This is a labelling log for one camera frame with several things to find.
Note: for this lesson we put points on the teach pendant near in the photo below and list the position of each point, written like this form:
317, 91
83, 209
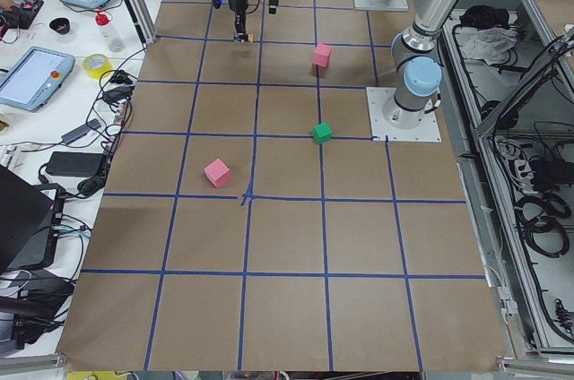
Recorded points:
33, 80

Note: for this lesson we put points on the black bowl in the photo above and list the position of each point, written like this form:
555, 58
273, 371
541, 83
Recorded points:
60, 25

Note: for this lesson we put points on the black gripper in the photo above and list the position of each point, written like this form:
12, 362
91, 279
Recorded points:
237, 4

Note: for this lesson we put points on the squeeze bottle red cap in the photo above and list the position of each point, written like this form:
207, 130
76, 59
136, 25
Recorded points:
109, 33

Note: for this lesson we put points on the pink cube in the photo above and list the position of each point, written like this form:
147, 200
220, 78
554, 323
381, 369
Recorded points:
218, 173
322, 54

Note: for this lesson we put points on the yellow tape roll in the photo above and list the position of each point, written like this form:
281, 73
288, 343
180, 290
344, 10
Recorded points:
97, 65

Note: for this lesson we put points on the pink cube far side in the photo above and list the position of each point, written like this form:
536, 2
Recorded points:
322, 54

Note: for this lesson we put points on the green cube near base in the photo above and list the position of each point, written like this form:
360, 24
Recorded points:
322, 133

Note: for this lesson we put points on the pink cube near centre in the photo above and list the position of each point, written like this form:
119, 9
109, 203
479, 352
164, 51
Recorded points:
218, 173

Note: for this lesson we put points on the black laptop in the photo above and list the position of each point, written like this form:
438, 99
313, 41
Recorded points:
29, 217

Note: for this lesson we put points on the white crumpled cloth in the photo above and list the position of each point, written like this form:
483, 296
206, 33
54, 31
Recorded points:
492, 45

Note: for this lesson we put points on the black power adapter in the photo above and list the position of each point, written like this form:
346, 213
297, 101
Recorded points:
74, 164

